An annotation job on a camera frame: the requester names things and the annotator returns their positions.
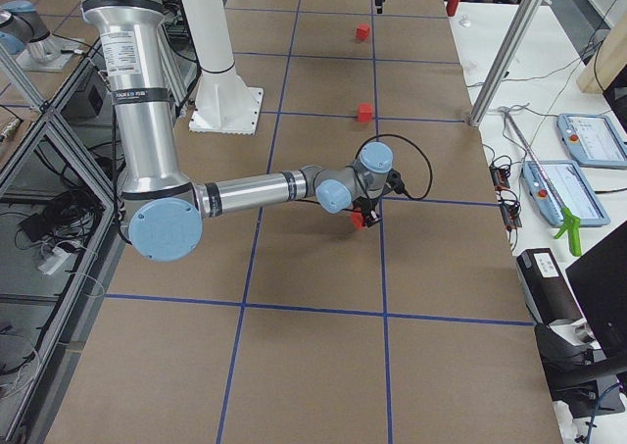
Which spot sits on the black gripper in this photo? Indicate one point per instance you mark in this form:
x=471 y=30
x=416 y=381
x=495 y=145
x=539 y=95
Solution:
x=365 y=205

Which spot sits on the red cube block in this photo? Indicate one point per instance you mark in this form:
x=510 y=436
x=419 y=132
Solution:
x=365 y=113
x=362 y=32
x=357 y=220

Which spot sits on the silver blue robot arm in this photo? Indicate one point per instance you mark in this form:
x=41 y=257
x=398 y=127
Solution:
x=26 y=37
x=165 y=208

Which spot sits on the brown paper table mat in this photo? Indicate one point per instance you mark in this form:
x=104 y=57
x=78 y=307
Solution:
x=289 y=325

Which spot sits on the near teach pendant tablet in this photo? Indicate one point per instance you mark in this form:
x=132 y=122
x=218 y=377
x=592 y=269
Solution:
x=571 y=186

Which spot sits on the teach pendant tablet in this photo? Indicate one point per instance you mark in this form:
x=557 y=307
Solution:
x=571 y=186
x=592 y=140

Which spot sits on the black box with label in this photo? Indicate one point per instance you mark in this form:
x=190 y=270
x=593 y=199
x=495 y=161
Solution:
x=547 y=294

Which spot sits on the far teach pendant tablet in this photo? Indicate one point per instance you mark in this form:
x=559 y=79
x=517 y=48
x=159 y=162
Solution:
x=592 y=140

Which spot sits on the black monitor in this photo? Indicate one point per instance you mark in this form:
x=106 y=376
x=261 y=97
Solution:
x=587 y=381

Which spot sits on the white camera post with base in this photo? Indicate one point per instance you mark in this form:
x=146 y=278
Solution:
x=223 y=102

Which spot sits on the green handled reacher tool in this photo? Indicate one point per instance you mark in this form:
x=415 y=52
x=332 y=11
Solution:
x=570 y=223

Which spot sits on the aluminium frame post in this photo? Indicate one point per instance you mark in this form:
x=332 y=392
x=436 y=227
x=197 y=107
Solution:
x=522 y=19

